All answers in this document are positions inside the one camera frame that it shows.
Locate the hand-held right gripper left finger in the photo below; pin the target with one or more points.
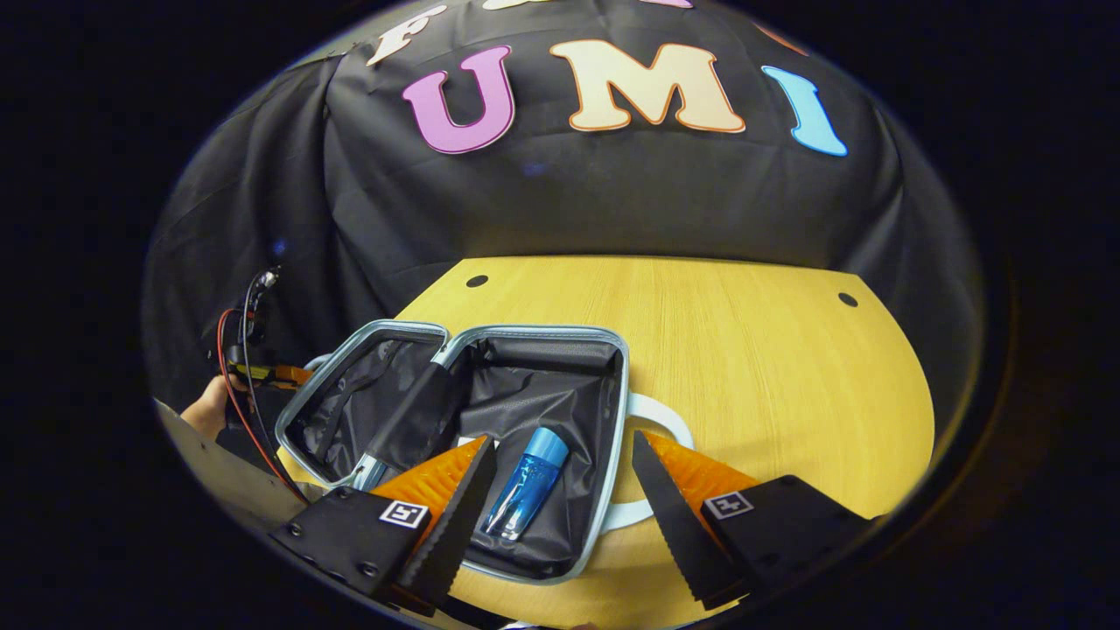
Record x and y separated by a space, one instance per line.
455 534

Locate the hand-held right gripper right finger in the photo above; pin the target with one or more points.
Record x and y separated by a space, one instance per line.
691 542

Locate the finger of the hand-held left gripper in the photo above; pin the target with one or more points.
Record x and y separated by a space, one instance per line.
284 376

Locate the blue skin care bottle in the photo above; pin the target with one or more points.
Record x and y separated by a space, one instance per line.
529 481

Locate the light blue suitcase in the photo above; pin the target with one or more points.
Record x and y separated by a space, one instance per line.
560 394

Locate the black backdrop cloth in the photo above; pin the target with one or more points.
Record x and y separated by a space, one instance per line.
595 192

